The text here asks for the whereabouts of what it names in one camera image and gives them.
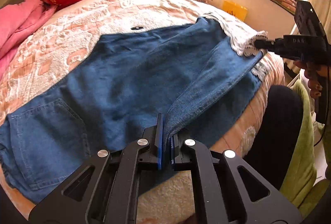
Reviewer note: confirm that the yellow box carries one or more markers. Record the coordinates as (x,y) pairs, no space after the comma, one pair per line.
(235,10)

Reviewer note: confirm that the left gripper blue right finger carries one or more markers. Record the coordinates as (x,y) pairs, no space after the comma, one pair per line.
(174,148)

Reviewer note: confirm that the green sleeve right forearm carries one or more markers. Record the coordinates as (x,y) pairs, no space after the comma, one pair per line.
(299,185)

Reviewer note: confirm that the blue jeans with lace hem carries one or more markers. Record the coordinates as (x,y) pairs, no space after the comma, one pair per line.
(188,73)

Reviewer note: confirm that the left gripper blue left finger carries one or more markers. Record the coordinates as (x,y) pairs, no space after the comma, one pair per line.
(158,142)

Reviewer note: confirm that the peach white patterned bedspread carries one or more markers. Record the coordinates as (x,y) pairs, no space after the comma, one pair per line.
(71,34)

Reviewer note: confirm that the right hand painted nails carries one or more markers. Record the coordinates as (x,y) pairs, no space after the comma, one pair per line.
(312,71)

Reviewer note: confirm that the pink folded duvet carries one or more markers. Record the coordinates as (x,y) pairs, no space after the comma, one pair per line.
(18,22)

